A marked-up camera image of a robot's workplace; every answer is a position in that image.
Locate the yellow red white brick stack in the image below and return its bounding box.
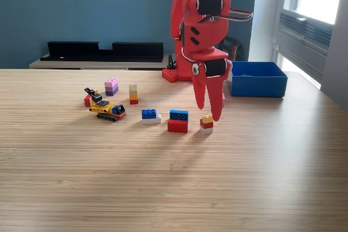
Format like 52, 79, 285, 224
200, 114, 214, 134

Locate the blue red brick stack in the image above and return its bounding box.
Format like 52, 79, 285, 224
167, 109, 189, 134

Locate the blue plastic bin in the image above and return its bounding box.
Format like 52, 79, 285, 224
227, 61, 288, 98

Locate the dark wooden chair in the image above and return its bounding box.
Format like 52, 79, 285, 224
218, 35, 243, 63

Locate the blue white brick stack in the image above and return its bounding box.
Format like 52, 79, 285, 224
141, 109, 161, 124

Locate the tan orange red brick stack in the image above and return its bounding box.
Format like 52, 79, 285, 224
128, 84, 139, 105

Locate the pink purple brick stack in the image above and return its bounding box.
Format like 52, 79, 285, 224
104, 77, 119, 97

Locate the grey window air conditioner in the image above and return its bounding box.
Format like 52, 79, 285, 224
276, 9, 334, 83

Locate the yellow toy digger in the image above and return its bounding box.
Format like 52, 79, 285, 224
84, 87, 127, 122

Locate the black shelf riser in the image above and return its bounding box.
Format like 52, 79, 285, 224
40, 41, 165, 62

